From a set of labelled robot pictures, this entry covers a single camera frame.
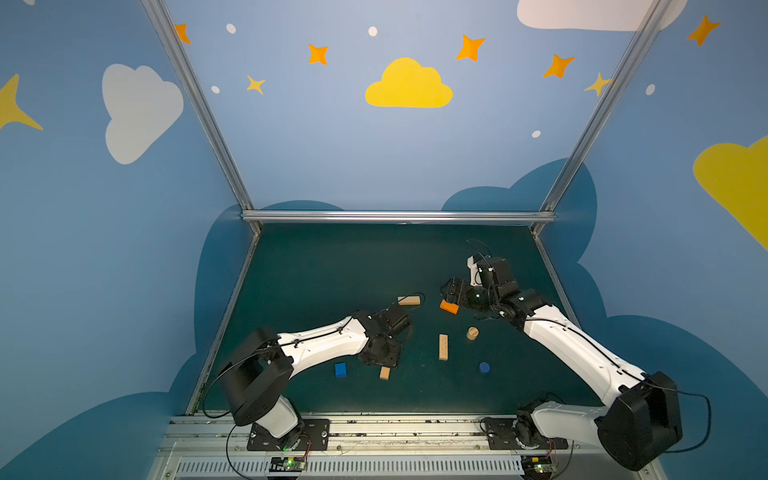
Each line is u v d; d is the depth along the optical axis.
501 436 0.74
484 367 0.86
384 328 0.65
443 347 0.88
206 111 0.86
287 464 0.70
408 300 0.98
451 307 0.98
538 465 0.71
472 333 0.91
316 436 0.75
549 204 1.15
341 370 0.83
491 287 0.63
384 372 0.84
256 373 0.44
